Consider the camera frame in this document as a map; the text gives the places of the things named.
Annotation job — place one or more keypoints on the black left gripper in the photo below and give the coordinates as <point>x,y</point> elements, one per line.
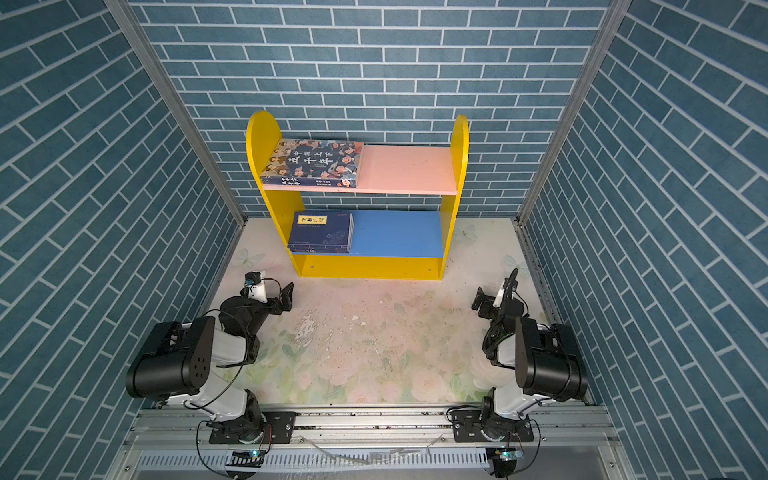
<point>285,302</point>

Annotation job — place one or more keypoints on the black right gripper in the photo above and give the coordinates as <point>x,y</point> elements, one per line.
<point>483,298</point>

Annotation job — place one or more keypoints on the blue book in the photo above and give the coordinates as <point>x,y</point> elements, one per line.
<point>328,232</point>

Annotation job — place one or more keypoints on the colourful cartoon cover book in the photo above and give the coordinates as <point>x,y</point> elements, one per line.
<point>316,163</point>

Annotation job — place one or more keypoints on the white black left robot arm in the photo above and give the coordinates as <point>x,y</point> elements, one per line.
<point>177,361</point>

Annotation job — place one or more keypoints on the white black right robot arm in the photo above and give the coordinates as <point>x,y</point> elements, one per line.
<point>545,359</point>

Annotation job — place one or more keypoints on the yellow pink blue bookshelf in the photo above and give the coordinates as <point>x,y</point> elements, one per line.
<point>404,207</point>

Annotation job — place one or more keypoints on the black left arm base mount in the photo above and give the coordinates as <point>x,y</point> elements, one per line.
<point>264,426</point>

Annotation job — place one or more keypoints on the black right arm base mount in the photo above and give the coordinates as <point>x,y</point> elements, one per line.
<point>480,427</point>

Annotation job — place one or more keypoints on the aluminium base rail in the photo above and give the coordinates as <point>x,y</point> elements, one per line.
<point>418,441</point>

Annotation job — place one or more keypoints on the aluminium right corner post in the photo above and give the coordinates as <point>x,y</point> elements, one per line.
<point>594,59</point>

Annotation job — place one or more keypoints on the aluminium corner post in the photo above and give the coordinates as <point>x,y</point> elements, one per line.
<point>129,25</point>
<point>594,59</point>

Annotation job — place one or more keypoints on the aluminium left corner post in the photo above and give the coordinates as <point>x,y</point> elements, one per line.
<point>129,25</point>

